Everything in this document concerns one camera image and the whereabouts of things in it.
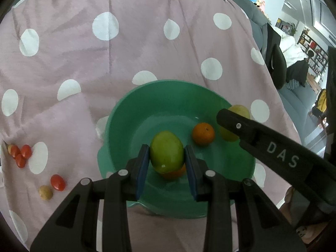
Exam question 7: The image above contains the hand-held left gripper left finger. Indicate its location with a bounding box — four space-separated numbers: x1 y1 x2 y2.
30 144 150 252

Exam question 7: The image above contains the grey sofa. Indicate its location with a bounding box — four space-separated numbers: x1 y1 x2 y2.
210 0 327 143

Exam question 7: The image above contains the black chair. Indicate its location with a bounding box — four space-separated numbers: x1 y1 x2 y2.
262 22 287 90

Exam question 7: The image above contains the person's right hand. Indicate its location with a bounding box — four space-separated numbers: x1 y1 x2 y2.
283 187 298 209

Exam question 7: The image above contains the dark cloth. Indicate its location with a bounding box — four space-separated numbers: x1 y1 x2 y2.
286 60 310 88

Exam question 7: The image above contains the yellow lemon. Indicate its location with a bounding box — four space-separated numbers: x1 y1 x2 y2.
220 104 251 142

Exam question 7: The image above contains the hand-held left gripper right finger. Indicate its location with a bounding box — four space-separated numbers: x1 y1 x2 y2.
184 145 307 252

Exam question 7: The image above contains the wooden wall shelf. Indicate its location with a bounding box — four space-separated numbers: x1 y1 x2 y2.
297 28 330 75

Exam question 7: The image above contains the large orange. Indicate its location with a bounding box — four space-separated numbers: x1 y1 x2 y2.
157 163 187 180

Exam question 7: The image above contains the green plastic bowl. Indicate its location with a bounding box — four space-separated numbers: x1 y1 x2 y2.
97 80 256 219

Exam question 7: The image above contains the ceiling air vent panel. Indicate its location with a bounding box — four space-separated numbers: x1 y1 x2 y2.
308 0 336 38

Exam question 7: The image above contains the white duvet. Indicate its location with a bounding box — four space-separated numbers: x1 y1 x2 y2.
277 28 308 68

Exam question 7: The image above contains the small orange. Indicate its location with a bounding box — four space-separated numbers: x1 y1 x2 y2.
192 122 216 146

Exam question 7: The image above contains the pink polka dot blanket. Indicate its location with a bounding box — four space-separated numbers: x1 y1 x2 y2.
0 0 302 252

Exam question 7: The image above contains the yellow chair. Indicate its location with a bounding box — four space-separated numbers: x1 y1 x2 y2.
312 89 328 117

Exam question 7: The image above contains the green mango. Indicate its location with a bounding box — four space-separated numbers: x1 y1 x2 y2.
150 131 185 172

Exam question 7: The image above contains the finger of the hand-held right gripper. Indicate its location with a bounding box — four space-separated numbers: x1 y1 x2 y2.
217 109 259 143

